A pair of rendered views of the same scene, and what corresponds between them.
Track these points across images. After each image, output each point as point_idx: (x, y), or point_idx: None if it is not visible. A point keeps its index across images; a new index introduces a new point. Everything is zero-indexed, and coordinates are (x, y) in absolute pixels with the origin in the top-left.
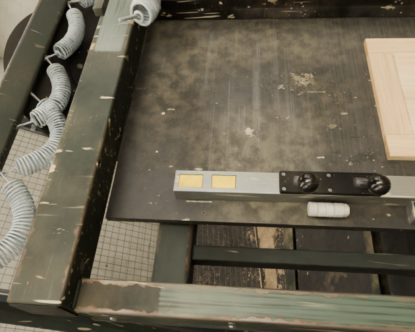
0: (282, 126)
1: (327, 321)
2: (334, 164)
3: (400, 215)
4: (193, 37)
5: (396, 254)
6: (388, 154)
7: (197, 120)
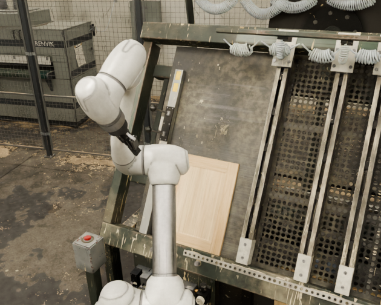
0: (200, 115)
1: None
2: (180, 132)
3: None
4: (264, 78)
5: None
6: None
7: (211, 79)
